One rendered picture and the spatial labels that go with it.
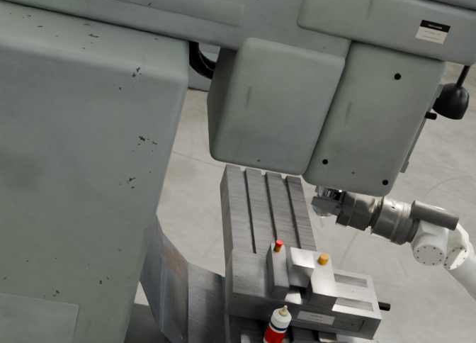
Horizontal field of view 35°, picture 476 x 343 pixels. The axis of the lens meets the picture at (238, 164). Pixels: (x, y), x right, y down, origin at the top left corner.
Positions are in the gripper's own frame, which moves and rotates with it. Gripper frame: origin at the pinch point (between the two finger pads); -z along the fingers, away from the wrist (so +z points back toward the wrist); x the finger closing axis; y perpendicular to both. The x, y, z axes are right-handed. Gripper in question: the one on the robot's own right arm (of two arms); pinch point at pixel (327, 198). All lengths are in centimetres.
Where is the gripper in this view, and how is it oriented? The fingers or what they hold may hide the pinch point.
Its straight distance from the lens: 161.9
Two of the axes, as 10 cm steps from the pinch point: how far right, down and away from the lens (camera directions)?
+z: 9.4, 3.3, -0.8
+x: -2.4, 4.7, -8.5
